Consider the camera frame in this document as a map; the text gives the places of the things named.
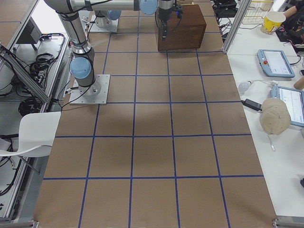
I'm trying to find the lower blue teach pendant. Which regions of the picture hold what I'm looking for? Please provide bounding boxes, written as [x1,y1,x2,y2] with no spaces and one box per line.
[270,85,304,127]

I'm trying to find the grey control box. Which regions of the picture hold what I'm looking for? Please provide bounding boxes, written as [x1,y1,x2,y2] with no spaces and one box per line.
[17,17,42,50]

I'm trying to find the cardboard tube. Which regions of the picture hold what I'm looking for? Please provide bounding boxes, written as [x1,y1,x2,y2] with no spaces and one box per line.
[294,77,304,90]

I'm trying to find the yellow paper popcorn cup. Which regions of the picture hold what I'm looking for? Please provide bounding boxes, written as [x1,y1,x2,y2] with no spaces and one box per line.
[260,11,286,35]

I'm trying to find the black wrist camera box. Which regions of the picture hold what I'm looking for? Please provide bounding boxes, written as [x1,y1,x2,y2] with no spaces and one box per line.
[174,5,183,19]

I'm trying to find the blue teach pendant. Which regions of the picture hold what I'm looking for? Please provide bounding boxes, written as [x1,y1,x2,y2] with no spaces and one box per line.
[257,49,295,78]
[270,85,304,127]

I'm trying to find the yellow wire basket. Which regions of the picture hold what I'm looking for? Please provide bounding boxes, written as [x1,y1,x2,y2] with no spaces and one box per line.
[242,0,274,25]

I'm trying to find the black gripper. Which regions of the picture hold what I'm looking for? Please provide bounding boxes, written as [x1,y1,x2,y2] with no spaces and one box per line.
[155,7,175,39]

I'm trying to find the dark brown wooden cabinet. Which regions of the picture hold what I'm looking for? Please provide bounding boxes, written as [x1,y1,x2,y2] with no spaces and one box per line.
[155,4,207,51]

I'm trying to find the aluminium frame post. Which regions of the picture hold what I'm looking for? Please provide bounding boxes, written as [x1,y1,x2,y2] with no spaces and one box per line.
[222,0,252,54]

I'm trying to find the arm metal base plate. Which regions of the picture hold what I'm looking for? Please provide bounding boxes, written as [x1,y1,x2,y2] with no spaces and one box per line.
[69,74,110,105]
[83,14,119,33]

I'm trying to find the black power adapter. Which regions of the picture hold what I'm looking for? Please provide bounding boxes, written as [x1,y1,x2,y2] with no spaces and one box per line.
[241,99,262,111]

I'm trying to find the white light bulb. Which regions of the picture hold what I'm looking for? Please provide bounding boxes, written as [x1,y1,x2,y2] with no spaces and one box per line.
[238,81,252,93]

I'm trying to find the coiled black cables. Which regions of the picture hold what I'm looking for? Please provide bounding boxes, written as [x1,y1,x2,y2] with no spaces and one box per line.
[18,33,66,117]

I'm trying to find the beige baseball cap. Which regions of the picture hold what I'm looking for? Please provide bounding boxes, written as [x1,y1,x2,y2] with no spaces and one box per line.
[260,98,291,135]

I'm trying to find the white plastic chair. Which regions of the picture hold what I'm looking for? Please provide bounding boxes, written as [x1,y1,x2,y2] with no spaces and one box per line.
[0,111,62,175]

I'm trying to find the upper blue teach pendant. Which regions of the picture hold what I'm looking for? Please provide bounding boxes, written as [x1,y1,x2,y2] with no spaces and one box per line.
[257,49,295,78]

